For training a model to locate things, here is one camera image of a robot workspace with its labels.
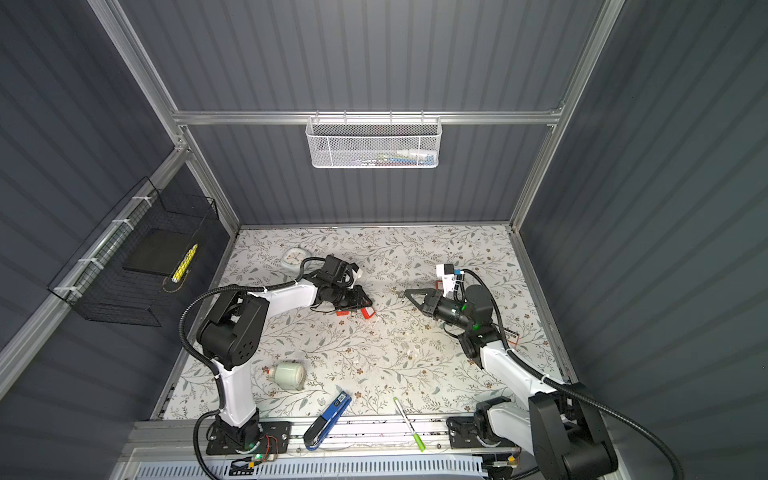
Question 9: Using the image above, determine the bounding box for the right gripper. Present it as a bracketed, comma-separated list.
[407, 289, 473, 334]

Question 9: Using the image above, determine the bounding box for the red padlock with keys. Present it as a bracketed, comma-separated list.
[361, 307, 376, 320]

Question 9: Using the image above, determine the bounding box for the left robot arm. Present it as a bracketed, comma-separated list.
[178, 255, 373, 453]

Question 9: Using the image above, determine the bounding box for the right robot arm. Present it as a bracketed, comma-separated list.
[403, 269, 685, 479]

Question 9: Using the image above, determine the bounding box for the white round timer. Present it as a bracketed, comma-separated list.
[280, 247, 311, 272]

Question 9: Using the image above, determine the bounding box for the pale green jar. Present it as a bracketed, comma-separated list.
[269, 361, 307, 391]

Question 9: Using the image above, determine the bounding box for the blue black utility knife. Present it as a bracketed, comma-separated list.
[303, 391, 351, 451]

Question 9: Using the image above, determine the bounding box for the yellow green tool in basket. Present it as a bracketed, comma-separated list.
[171, 244, 198, 284]

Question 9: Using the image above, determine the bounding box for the black box in basket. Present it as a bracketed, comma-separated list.
[122, 228, 193, 277]

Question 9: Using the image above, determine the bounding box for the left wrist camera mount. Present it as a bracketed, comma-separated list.
[344, 266, 361, 288]

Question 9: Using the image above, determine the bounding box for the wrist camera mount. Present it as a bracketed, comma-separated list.
[435, 263, 463, 298]
[344, 266, 361, 288]

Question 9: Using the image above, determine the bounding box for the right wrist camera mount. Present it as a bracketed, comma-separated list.
[435, 263, 463, 298]

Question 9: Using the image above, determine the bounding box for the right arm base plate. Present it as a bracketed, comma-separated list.
[446, 416, 517, 449]

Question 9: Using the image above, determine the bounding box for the green handled screwdriver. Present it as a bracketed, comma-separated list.
[393, 397, 426, 452]

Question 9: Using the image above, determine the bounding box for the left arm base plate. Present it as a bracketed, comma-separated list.
[206, 420, 293, 456]

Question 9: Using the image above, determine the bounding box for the white wire basket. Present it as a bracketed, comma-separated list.
[305, 116, 443, 170]

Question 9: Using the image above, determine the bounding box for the black wire basket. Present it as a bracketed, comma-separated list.
[48, 180, 220, 327]

